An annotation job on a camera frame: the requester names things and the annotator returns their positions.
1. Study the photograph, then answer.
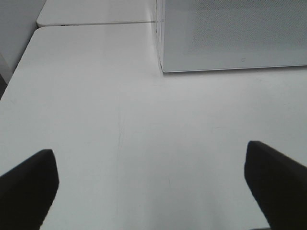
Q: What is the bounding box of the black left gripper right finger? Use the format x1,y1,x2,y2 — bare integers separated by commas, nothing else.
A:
244,141,307,230

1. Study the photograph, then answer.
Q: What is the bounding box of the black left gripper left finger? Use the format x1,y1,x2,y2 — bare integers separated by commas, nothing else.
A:
0,149,59,230

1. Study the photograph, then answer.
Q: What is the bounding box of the white microwave door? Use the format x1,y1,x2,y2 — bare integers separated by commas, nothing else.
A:
163,0,307,72

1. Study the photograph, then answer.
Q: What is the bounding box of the white adjoining table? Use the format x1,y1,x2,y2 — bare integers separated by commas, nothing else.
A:
36,0,156,27

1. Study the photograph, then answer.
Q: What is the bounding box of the white microwave oven body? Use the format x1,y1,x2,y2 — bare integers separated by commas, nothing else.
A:
155,0,165,70

